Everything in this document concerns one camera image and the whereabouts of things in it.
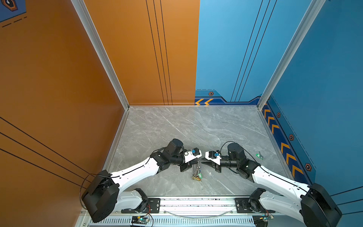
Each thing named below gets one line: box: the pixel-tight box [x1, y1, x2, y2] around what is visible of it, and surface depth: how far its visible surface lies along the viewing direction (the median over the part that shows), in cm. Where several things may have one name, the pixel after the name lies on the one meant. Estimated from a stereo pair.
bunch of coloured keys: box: [191, 166, 203, 182], surface depth 79 cm
